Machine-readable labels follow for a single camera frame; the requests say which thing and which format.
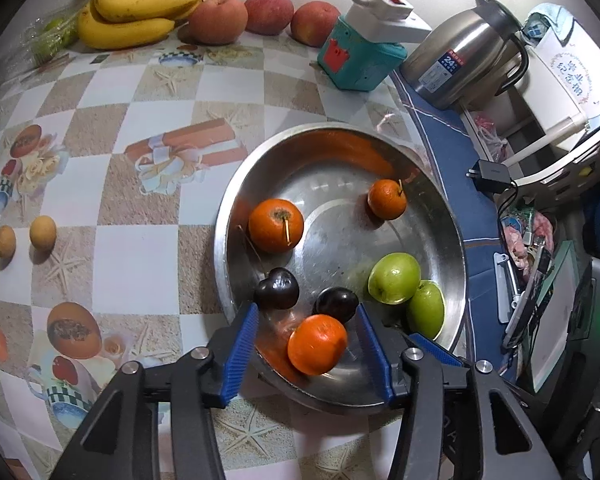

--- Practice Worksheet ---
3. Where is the peach-coloured apple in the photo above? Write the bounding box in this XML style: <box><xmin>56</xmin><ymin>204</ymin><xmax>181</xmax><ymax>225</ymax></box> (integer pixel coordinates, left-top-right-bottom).
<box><xmin>186</xmin><ymin>0</ymin><xmax>248</xmax><ymax>46</ymax></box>

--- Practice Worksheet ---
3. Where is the brown longan lower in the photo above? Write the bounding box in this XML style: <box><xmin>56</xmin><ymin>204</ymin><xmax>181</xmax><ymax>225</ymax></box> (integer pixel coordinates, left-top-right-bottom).
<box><xmin>0</xmin><ymin>226</ymin><xmax>17</xmax><ymax>259</ymax></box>

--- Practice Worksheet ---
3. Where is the brown longan upper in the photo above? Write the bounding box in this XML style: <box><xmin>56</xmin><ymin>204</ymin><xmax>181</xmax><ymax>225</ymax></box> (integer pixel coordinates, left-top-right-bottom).
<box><xmin>29</xmin><ymin>216</ymin><xmax>57</xmax><ymax>252</ymax></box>

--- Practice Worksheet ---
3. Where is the black power adapter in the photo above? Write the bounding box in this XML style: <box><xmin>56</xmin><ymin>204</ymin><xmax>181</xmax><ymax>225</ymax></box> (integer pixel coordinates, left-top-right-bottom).
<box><xmin>466</xmin><ymin>159</ymin><xmax>512</xmax><ymax>194</ymax></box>

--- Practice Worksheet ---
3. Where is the large steel basin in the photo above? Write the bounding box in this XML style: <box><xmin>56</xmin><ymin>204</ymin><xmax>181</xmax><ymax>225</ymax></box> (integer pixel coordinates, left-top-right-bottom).
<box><xmin>213</xmin><ymin>122</ymin><xmax>467</xmax><ymax>415</ymax></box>

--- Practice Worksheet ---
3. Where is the red apple middle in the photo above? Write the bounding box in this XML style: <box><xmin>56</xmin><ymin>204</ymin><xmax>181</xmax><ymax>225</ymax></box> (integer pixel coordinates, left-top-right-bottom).
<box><xmin>245</xmin><ymin>0</ymin><xmax>294</xmax><ymax>36</ymax></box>

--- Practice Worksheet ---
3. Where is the black adapter cable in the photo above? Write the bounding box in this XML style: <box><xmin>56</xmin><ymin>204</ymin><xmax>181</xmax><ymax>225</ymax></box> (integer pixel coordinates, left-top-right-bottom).
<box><xmin>494</xmin><ymin>179</ymin><xmax>537</xmax><ymax>252</ymax></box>

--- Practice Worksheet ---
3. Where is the yellow banana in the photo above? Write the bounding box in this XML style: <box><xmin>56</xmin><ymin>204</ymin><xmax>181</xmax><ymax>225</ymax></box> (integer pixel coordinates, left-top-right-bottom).
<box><xmin>76</xmin><ymin>2</ymin><xmax>175</xmax><ymax>50</ymax></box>
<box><xmin>93</xmin><ymin>0</ymin><xmax>199</xmax><ymax>23</ymax></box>

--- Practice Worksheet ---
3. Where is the pink plastic bag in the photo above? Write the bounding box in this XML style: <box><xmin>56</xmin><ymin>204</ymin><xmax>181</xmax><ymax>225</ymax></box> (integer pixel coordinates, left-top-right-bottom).
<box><xmin>470</xmin><ymin>112</ymin><xmax>514</xmax><ymax>162</ymax></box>

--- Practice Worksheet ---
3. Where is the teal plastic box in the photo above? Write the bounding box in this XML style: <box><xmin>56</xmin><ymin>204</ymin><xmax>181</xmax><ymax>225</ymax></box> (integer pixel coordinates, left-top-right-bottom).
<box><xmin>317</xmin><ymin>15</ymin><xmax>407</xmax><ymax>92</ymax></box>

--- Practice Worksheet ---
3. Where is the brown longan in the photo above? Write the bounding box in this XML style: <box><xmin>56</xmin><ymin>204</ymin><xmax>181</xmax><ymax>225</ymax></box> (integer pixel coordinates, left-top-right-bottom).
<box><xmin>29</xmin><ymin>216</ymin><xmax>57</xmax><ymax>252</ymax></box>
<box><xmin>0</xmin><ymin>226</ymin><xmax>17</xmax><ymax>259</ymax></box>

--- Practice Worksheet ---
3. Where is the pink snack bag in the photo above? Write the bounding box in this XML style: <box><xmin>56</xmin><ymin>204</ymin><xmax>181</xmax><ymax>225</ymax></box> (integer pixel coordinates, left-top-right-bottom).
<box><xmin>501</xmin><ymin>207</ymin><xmax>555</xmax><ymax>284</ymax></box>

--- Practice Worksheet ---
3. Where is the yellow banana bottom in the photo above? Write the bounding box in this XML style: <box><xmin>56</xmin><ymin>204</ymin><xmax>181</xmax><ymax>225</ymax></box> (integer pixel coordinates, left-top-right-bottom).
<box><xmin>76</xmin><ymin>2</ymin><xmax>175</xmax><ymax>50</ymax></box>

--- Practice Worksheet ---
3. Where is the bag of green fruit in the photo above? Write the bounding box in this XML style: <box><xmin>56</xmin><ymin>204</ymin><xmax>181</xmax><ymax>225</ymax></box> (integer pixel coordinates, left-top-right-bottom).
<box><xmin>15</xmin><ymin>3</ymin><xmax>84</xmax><ymax>72</ymax></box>

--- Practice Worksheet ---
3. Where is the red apple right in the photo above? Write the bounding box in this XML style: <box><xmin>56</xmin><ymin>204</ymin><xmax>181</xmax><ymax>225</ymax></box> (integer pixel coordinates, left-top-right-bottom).
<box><xmin>290</xmin><ymin>1</ymin><xmax>340</xmax><ymax>48</ymax></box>

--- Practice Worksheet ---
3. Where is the orange tangerine with stem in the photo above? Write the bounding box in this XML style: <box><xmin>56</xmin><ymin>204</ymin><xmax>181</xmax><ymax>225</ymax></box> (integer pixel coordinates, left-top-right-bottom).
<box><xmin>248</xmin><ymin>198</ymin><xmax>304</xmax><ymax>254</ymax></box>

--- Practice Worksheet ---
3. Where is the white plastic chair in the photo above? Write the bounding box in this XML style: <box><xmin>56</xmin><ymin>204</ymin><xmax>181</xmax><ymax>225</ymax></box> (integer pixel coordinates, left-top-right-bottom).
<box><xmin>459</xmin><ymin>1</ymin><xmax>600</xmax><ymax>201</ymax></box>

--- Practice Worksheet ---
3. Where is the red apple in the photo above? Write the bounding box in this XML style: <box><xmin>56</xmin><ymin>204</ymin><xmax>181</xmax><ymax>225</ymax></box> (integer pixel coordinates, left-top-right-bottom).
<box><xmin>245</xmin><ymin>0</ymin><xmax>294</xmax><ymax>36</ymax></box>
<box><xmin>290</xmin><ymin>1</ymin><xmax>340</xmax><ymax>48</ymax></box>

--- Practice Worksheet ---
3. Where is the steel thermos kettle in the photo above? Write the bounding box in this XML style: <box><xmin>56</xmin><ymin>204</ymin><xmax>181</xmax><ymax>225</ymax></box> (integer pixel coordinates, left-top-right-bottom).
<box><xmin>400</xmin><ymin>0</ymin><xmax>529</xmax><ymax>110</ymax></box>

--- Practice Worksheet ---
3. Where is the dark cherry with stem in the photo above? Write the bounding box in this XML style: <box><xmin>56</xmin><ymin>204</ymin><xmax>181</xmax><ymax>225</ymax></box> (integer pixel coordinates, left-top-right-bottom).
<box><xmin>237</xmin><ymin>224</ymin><xmax>301</xmax><ymax>311</ymax></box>

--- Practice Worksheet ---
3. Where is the orange tangerine small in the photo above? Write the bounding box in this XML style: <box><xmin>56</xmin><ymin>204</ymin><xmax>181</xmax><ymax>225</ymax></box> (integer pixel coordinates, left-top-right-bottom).
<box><xmin>287</xmin><ymin>314</ymin><xmax>348</xmax><ymax>376</ymax></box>

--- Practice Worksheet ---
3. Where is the yellow banana middle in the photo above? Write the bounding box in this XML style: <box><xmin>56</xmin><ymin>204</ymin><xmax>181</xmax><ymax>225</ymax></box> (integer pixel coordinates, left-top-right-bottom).
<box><xmin>93</xmin><ymin>0</ymin><xmax>199</xmax><ymax>23</ymax></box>

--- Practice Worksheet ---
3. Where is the blue checked cloth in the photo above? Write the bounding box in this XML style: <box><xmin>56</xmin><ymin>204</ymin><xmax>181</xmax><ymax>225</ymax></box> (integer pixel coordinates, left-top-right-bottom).
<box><xmin>391</xmin><ymin>73</ymin><xmax>517</xmax><ymax>382</ymax></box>

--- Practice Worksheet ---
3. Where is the patterned plastic tablecloth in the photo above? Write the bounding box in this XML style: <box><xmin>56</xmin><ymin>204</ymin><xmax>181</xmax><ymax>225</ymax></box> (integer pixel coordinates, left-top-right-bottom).
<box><xmin>0</xmin><ymin>32</ymin><xmax>430</xmax><ymax>479</ymax></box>

